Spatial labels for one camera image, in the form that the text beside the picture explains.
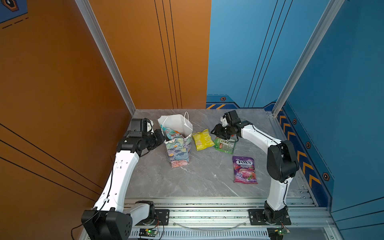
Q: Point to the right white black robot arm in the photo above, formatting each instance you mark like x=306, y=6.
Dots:
x=282, y=165

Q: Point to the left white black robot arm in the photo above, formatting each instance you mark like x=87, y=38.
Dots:
x=107, y=220

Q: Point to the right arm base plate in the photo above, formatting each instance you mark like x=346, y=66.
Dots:
x=264, y=217

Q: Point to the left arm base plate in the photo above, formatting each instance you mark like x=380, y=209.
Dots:
x=159, y=217

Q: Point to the circuit board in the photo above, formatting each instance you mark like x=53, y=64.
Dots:
x=148, y=233
x=278, y=234

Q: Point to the teal snack bag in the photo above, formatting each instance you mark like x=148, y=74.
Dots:
x=171, y=134

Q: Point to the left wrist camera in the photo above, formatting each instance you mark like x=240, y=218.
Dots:
x=145, y=126

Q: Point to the yellow green snack bag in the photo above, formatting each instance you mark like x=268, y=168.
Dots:
x=203, y=140

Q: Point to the purple Fox's bag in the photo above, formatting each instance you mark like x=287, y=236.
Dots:
x=244, y=170

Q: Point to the aluminium rail frame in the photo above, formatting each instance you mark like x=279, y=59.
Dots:
x=242, y=218

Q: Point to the left circuit board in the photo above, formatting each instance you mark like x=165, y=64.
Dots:
x=148, y=233

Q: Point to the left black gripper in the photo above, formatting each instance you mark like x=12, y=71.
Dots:
x=160, y=137

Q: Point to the floral paper gift bag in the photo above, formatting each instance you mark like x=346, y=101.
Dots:
x=178, y=150

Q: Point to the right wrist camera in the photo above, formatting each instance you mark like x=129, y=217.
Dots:
x=230, y=118

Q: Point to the green white snack bag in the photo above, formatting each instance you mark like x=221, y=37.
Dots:
x=224, y=145

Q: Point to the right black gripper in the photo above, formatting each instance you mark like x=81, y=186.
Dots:
x=217, y=131

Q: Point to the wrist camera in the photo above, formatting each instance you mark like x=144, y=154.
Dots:
x=230, y=118
x=145, y=126

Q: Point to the right circuit board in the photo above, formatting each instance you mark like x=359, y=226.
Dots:
x=278, y=234

